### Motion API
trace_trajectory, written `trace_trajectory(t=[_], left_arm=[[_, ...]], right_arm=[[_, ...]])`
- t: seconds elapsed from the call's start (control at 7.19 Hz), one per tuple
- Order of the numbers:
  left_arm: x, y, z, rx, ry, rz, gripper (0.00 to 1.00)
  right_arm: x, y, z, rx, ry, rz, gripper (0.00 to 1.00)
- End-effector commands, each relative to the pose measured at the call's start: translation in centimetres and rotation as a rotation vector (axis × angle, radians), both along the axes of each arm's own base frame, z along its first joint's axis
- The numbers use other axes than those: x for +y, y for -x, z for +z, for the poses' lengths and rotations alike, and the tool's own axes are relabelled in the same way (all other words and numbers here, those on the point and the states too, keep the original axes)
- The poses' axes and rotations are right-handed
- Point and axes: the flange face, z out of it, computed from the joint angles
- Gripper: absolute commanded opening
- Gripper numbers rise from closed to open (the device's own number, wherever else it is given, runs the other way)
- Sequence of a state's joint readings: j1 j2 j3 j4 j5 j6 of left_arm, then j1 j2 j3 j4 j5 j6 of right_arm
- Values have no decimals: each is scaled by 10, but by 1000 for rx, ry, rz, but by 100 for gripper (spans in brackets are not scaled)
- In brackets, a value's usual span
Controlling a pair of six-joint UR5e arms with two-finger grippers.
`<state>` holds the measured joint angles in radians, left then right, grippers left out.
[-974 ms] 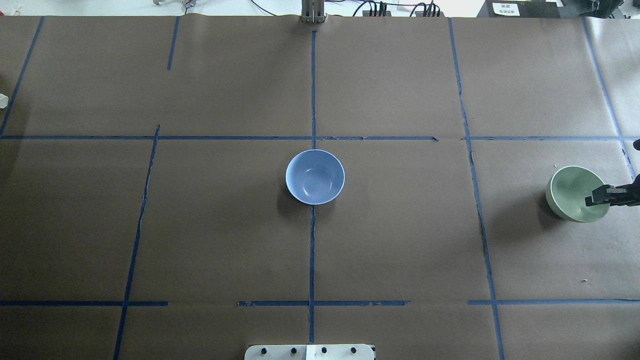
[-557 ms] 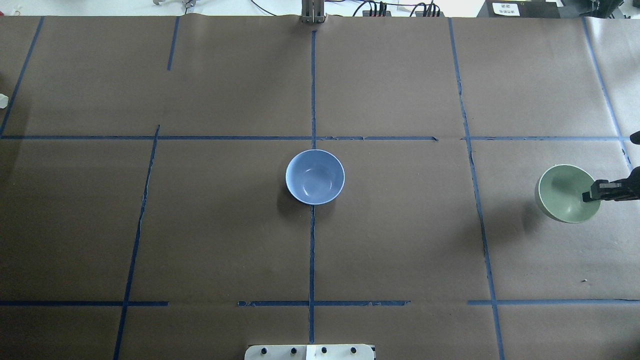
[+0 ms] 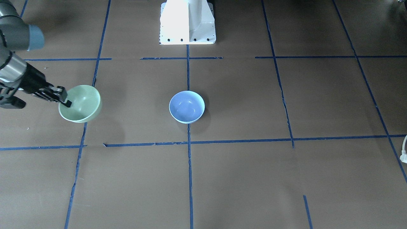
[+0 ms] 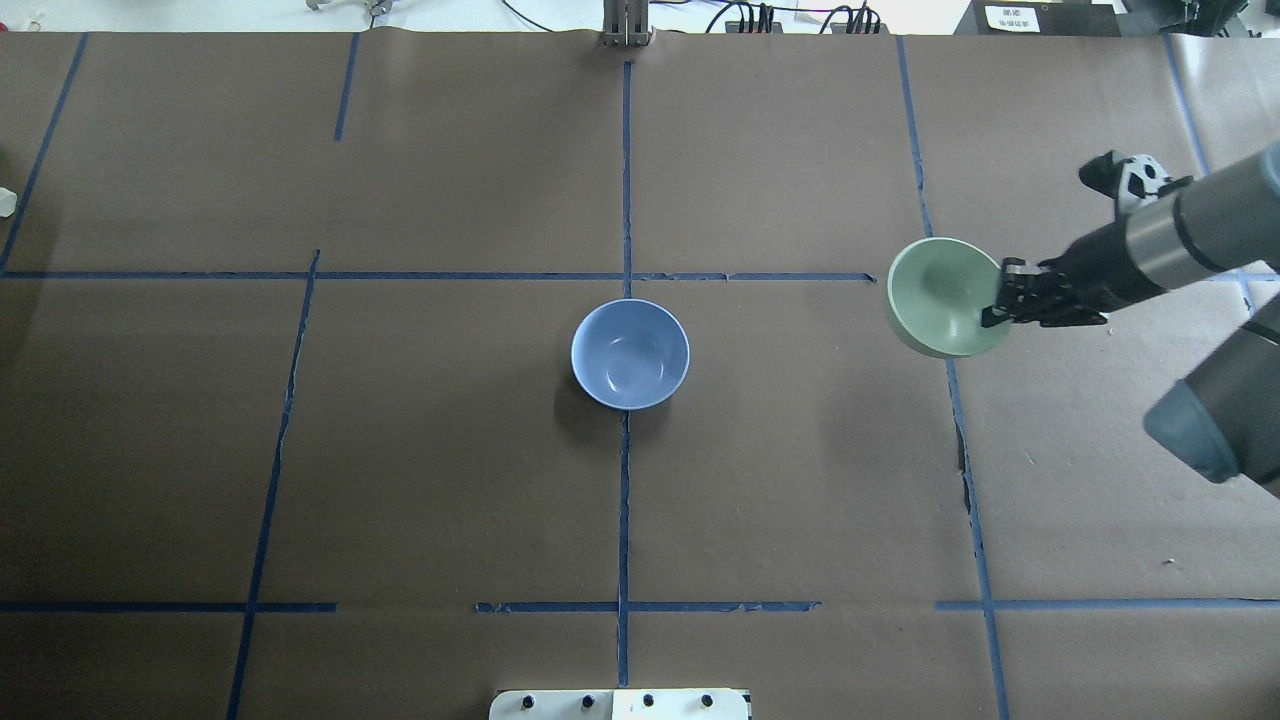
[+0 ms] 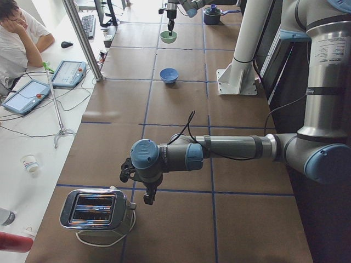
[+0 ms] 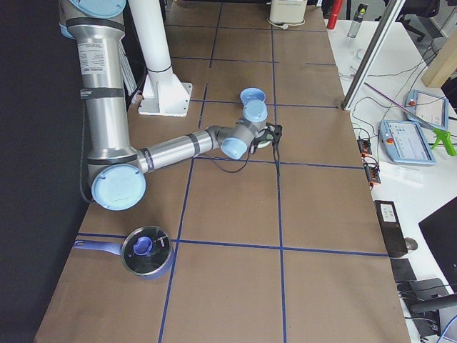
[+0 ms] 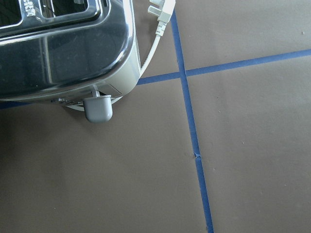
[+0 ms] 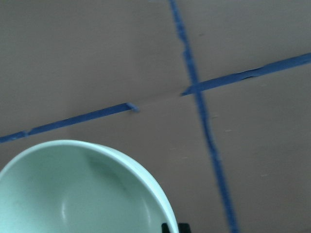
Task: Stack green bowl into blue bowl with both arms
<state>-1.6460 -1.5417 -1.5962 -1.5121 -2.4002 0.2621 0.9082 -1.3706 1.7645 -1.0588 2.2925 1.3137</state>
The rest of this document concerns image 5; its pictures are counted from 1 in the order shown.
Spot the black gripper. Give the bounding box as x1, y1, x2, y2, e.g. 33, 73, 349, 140
158, 0, 178, 36
120, 158, 163, 205

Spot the green bowl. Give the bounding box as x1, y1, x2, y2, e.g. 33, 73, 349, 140
160, 31, 178, 44

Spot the blue bowl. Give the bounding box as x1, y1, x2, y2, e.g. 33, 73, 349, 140
160, 68, 179, 84

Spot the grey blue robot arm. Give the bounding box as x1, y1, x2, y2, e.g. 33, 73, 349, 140
120, 1, 350, 205
158, 0, 211, 36

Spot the blue saucepan with lid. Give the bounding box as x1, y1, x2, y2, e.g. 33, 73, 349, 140
203, 4, 241, 25

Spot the chrome toaster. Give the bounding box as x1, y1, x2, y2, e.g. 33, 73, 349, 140
60, 188, 137, 236

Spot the black computer monitor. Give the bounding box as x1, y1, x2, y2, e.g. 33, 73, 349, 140
94, 0, 118, 27

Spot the black keyboard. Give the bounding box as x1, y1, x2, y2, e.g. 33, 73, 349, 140
81, 15, 96, 39

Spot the black computer mouse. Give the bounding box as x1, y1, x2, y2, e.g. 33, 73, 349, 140
61, 41, 73, 49

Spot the reacher grabber tool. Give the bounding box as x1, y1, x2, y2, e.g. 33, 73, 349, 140
43, 62, 76, 148

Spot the far teach pendant tablet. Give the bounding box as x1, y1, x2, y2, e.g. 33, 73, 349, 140
52, 60, 87, 89

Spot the teach pendant tablet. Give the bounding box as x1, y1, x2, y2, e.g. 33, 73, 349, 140
2, 79, 50, 114
52, 60, 87, 89

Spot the white paper cup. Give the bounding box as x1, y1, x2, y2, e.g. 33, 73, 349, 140
20, 155, 39, 176

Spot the red bottle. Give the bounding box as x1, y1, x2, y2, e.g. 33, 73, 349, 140
1, 232, 33, 253

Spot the seated person in white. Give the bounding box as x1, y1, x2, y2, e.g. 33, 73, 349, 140
1, 1, 55, 95

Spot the near teach pendant tablet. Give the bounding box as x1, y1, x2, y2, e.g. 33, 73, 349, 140
2, 79, 50, 114

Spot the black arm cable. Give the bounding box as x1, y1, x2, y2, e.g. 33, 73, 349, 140
167, 110, 261, 161

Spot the white toaster power cord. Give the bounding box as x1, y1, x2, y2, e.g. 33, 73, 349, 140
75, 211, 137, 248

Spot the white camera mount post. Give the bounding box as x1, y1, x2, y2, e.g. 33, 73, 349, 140
216, 0, 273, 95

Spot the aluminium frame post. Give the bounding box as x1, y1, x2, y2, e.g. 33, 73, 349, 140
62, 0, 103, 82

